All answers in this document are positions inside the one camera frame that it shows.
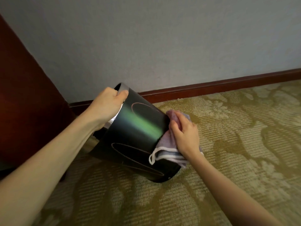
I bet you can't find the person's right hand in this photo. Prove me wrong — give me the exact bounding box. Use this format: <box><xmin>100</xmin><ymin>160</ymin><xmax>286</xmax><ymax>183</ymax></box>
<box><xmin>169</xmin><ymin>112</ymin><xmax>200</xmax><ymax>160</ymax></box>

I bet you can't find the person's left hand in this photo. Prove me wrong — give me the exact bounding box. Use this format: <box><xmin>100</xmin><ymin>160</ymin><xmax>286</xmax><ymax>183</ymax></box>
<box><xmin>87</xmin><ymin>87</ymin><xmax>129</xmax><ymax>131</ymax></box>

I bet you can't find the purple cleaning cloth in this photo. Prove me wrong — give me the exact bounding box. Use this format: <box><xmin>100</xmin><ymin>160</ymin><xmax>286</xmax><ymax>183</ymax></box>
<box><xmin>149</xmin><ymin>109</ymin><xmax>204</xmax><ymax>168</ymax></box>

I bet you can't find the black glossy waste bin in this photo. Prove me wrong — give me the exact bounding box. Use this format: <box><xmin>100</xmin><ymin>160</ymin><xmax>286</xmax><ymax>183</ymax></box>
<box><xmin>87</xmin><ymin>82</ymin><xmax>182</xmax><ymax>183</ymax></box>

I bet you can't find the person's left forearm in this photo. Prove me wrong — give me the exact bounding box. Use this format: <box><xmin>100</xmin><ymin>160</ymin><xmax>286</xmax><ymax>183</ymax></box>
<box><xmin>0</xmin><ymin>110</ymin><xmax>106</xmax><ymax>226</ymax></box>

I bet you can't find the person's right forearm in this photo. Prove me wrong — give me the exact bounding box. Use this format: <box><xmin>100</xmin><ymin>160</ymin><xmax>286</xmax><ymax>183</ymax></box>
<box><xmin>187</xmin><ymin>152</ymin><xmax>283</xmax><ymax>226</ymax></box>

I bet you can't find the white bin liner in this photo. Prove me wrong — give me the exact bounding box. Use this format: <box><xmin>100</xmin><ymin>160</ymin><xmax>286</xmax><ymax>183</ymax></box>
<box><xmin>103</xmin><ymin>102</ymin><xmax>124</xmax><ymax>130</ymax></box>

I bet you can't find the dark red wooden baseboard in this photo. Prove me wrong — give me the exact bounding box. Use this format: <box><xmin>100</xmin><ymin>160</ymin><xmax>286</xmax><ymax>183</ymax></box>
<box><xmin>68</xmin><ymin>68</ymin><xmax>301</xmax><ymax>114</ymax></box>

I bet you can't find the dark red wooden furniture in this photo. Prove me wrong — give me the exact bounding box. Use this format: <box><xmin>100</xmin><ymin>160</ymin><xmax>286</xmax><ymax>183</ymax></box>
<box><xmin>0</xmin><ymin>14</ymin><xmax>76</xmax><ymax>181</ymax></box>

